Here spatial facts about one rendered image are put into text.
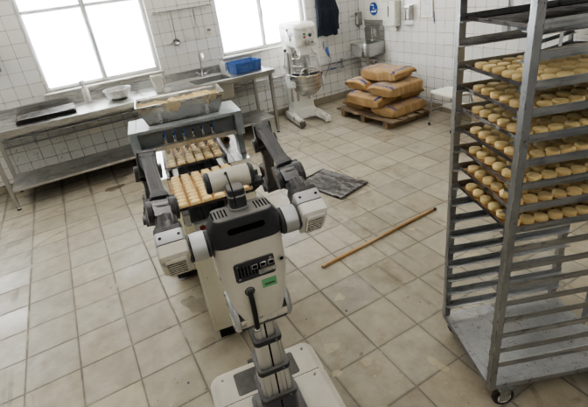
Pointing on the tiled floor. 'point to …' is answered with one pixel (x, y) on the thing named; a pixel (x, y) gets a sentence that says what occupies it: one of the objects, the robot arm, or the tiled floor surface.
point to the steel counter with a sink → (35, 178)
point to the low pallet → (384, 116)
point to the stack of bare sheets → (334, 183)
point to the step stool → (446, 97)
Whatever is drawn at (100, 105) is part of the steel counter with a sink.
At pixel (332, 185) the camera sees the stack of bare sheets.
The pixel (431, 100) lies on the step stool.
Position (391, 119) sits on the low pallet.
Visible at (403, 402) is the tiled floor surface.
